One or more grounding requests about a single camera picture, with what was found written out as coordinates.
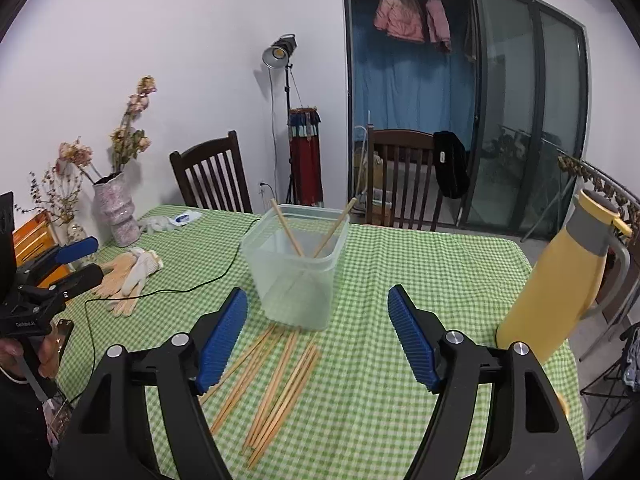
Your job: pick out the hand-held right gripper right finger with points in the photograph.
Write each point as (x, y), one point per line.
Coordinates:
(412, 335)

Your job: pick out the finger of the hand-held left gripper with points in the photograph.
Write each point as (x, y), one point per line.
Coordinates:
(80, 277)
(77, 249)

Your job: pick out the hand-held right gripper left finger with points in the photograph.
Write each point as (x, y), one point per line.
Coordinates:
(225, 340)

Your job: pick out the pile of bamboo chopsticks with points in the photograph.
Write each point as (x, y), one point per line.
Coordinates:
(287, 385)

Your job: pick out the clear plastic container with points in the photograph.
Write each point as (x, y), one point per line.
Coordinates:
(295, 295)

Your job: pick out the wooden chopstick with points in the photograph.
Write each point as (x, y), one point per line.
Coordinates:
(287, 230)
(332, 230)

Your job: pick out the person's left hand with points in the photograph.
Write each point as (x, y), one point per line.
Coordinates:
(48, 355)

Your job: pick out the small patterned vase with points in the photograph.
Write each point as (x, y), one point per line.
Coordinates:
(76, 232)

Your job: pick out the black smartphone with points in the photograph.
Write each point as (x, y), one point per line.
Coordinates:
(65, 330)

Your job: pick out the orange box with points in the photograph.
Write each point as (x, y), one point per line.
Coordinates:
(32, 240)

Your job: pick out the pink speckled vase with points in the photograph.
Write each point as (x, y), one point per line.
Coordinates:
(117, 210)

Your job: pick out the white work glove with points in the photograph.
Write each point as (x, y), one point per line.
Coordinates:
(137, 272)

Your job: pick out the green checked tablecloth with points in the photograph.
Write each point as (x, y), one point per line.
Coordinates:
(380, 260)

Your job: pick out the dried flower bunch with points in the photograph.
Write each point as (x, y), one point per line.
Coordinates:
(75, 152)

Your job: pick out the white and blue packet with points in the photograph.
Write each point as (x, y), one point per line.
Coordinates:
(184, 218)

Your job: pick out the clear plastic organizer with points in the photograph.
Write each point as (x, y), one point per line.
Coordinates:
(60, 420)

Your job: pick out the tall dried rose stems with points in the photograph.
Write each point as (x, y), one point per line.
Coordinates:
(131, 140)

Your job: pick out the yellow thermos jug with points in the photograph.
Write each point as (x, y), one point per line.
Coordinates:
(545, 290)

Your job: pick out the dark wooden chair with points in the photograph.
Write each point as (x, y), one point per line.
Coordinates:
(400, 137)
(200, 152)

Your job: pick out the black jacket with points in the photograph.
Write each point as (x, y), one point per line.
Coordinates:
(450, 165)

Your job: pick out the red folded umbrella stand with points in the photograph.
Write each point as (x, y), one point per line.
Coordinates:
(306, 165)

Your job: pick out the black metal folding rack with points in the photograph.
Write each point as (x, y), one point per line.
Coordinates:
(607, 375)

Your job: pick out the grey cloth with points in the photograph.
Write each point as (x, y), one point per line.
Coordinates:
(632, 360)

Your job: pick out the sliding glass door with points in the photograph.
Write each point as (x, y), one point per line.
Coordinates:
(505, 110)

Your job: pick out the blue curtain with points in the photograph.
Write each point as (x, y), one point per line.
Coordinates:
(410, 90)

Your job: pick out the studio light on stand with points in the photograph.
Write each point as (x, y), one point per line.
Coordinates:
(280, 50)

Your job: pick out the small pink jacket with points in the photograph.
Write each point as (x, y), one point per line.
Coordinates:
(437, 20)

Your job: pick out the large pink jacket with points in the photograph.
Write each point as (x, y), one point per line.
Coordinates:
(397, 12)

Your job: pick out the wall outlet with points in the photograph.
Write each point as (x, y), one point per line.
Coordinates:
(260, 190)

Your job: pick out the ornate metal rail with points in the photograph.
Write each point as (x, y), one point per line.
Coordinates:
(590, 172)

